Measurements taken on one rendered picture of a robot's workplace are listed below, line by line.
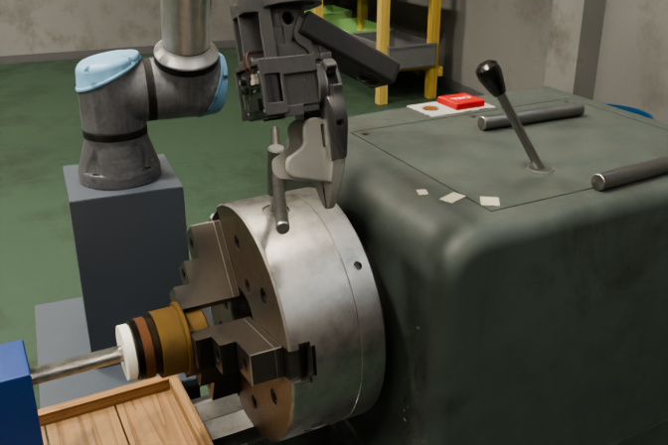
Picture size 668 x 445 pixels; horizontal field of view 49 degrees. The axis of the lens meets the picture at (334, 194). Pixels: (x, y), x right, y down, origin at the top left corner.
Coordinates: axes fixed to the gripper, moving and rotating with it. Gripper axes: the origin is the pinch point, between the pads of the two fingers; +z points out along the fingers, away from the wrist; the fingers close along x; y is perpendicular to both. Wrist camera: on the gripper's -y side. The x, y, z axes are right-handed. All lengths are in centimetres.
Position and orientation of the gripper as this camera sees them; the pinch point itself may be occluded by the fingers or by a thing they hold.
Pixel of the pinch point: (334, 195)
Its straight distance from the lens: 74.2
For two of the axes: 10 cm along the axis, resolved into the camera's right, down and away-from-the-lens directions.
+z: 1.5, 9.8, 0.9
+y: -8.9, 1.7, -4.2
